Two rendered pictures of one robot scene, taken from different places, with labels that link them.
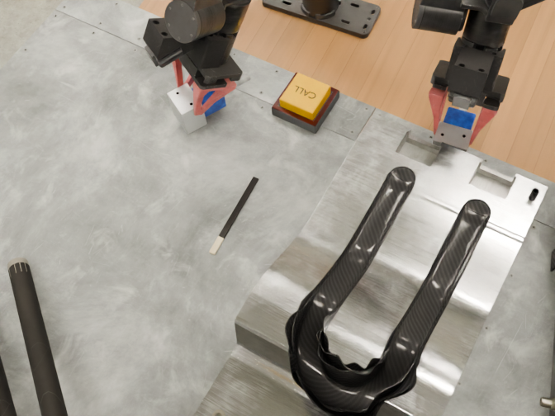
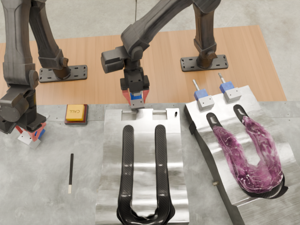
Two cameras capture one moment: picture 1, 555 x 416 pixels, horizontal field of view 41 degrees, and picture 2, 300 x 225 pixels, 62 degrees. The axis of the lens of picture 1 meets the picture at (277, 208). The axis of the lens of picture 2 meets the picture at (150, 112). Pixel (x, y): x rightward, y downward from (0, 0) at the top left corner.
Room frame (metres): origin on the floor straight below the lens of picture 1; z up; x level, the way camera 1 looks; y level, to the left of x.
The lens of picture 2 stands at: (0.19, -0.04, 1.69)
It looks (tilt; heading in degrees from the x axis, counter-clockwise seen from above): 64 degrees down; 322
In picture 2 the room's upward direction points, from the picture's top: straight up
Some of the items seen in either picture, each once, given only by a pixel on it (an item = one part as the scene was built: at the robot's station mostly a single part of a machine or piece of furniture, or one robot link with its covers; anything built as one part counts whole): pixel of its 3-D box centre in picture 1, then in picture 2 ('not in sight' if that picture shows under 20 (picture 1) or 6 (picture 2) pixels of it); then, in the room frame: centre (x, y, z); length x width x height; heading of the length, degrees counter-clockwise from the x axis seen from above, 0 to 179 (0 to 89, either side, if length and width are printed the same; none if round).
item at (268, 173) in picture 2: not in sight; (250, 151); (0.18, -0.44, 0.90); 0.26 x 0.18 x 0.08; 160
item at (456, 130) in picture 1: (459, 120); (135, 96); (0.61, -0.29, 0.83); 0.13 x 0.05 x 0.05; 151
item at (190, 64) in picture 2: not in sight; (205, 57); (0.57, -0.63, 0.84); 0.20 x 0.07 x 0.08; 57
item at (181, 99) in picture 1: (213, 95); (37, 129); (0.72, 0.08, 0.83); 0.13 x 0.05 x 0.05; 115
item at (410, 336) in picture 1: (391, 282); (145, 173); (0.33, -0.13, 0.92); 0.35 x 0.16 x 0.09; 143
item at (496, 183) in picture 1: (490, 185); (159, 116); (0.47, -0.29, 0.87); 0.05 x 0.05 x 0.04; 53
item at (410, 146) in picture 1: (418, 153); (129, 117); (0.53, -0.21, 0.87); 0.05 x 0.05 x 0.04; 53
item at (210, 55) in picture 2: not in sight; (207, 48); (0.57, -0.62, 0.90); 0.09 x 0.06 x 0.06; 165
